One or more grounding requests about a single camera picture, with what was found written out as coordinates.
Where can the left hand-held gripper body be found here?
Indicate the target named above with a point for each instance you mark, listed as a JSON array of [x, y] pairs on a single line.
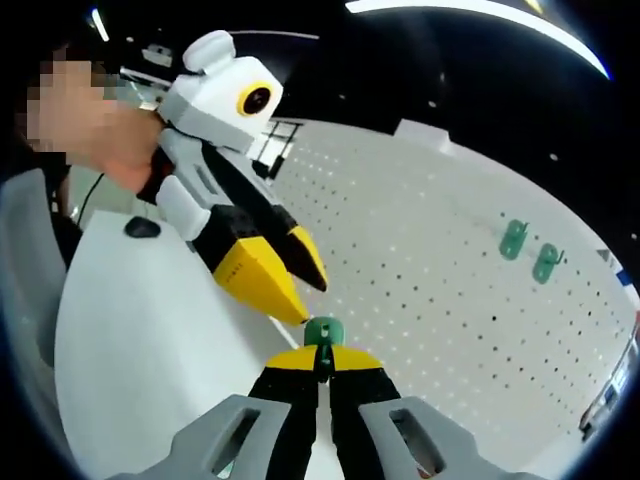
[[210, 100]]

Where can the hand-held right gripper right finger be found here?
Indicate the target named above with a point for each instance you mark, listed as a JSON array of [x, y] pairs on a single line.
[[365, 415]]

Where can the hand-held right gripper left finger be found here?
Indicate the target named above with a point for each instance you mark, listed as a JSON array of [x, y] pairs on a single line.
[[285, 410]]

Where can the green hook assembly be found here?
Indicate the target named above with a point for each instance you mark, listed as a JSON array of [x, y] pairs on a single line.
[[325, 334], [546, 267], [514, 242]]

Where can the white perforated mounting plate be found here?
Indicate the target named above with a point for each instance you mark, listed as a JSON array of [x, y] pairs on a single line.
[[425, 250]]

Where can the person's left hand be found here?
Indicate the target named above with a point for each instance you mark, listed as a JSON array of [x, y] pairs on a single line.
[[135, 150]]

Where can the black oval object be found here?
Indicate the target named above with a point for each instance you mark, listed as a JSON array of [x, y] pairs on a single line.
[[143, 228]]

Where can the white cabinet block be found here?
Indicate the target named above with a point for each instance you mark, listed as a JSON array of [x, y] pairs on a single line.
[[420, 135]]

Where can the long white ceiling light strip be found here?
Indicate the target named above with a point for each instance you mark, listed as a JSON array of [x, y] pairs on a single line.
[[500, 15]]

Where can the black metal rack frame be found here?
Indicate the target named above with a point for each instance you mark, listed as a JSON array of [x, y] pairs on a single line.
[[275, 150]]

